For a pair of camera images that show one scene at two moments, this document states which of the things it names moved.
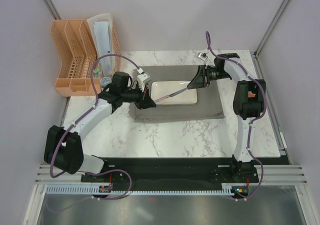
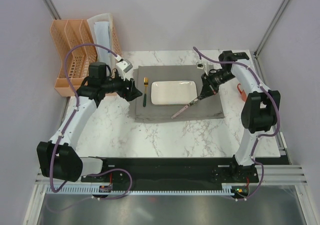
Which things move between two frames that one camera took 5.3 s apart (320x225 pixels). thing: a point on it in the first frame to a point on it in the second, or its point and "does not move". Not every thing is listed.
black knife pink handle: (170, 95) to (184, 108)
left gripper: (145, 101) to (132, 93)
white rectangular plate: (160, 89) does not move
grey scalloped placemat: (208, 105) does not move
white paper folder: (101, 28) does not move
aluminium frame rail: (281, 175) does not move
